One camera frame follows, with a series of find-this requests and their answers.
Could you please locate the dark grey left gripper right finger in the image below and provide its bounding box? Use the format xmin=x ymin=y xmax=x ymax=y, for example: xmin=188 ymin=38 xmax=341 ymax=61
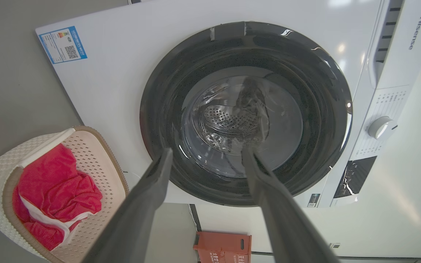
xmin=241 ymin=145 xmax=340 ymax=263

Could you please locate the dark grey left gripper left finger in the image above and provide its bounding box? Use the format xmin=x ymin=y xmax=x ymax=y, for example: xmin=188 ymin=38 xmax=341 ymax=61
xmin=82 ymin=148 xmax=174 ymax=263

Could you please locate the white woven laundry basket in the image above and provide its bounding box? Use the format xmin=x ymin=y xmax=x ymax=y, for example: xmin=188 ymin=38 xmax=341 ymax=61
xmin=0 ymin=126 xmax=130 ymax=263

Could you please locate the orange plastic crate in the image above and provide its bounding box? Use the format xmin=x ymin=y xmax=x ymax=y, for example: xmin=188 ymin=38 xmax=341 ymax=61
xmin=193 ymin=231 xmax=252 ymax=263

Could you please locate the red garment with white trim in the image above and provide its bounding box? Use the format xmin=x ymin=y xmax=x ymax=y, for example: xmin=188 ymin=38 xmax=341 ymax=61
xmin=12 ymin=143 xmax=103 ymax=252

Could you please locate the black round washer door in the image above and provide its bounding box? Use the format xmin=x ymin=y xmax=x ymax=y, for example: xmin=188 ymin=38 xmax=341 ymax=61
xmin=140 ymin=21 xmax=353 ymax=207

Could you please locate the dark garment inside drum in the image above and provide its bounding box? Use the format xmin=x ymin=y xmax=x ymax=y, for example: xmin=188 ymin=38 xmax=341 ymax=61
xmin=232 ymin=76 xmax=271 ymax=143

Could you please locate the white front-load washing machine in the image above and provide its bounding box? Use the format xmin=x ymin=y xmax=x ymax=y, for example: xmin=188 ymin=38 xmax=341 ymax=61
xmin=35 ymin=0 xmax=421 ymax=209

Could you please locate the white washer control knob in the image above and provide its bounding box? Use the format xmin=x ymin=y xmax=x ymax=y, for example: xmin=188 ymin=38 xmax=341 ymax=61
xmin=368 ymin=116 xmax=398 ymax=140

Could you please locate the blue energy label sticker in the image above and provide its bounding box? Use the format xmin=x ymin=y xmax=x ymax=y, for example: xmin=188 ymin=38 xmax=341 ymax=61
xmin=38 ymin=26 xmax=88 ymax=65

